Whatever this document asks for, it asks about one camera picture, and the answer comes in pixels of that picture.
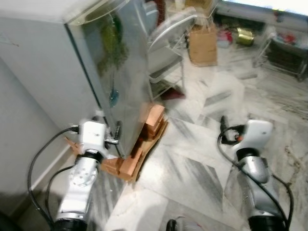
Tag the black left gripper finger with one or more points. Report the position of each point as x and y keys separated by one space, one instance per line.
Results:
x=98 y=114
x=118 y=130

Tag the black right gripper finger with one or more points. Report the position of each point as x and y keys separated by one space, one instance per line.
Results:
x=224 y=121

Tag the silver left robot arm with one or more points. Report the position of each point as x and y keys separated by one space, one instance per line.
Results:
x=79 y=185

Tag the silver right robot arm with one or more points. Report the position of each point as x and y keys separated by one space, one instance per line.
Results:
x=255 y=173

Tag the blue fridge sticker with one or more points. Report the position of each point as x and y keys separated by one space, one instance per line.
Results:
x=114 y=98

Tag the silver fridge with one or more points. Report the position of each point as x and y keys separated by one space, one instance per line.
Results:
x=48 y=57

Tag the red clay brick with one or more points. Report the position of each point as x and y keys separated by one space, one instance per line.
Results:
x=155 y=118
x=122 y=167
x=73 y=146

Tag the brown paper bag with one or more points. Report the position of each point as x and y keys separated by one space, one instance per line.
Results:
x=203 y=47

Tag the golden metal pot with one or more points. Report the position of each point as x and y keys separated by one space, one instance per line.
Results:
x=245 y=36

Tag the grey robot leg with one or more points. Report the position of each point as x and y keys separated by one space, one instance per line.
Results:
x=179 y=225

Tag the blue plastic container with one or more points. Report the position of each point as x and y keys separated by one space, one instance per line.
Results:
x=151 y=13

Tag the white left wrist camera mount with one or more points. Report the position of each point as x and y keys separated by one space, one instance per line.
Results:
x=91 y=135

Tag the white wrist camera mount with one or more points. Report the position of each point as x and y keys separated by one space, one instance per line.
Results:
x=255 y=132
x=91 y=135

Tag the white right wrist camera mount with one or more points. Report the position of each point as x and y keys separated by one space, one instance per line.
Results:
x=255 y=132

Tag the grey metal frame chair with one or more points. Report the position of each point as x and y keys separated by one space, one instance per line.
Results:
x=163 y=57

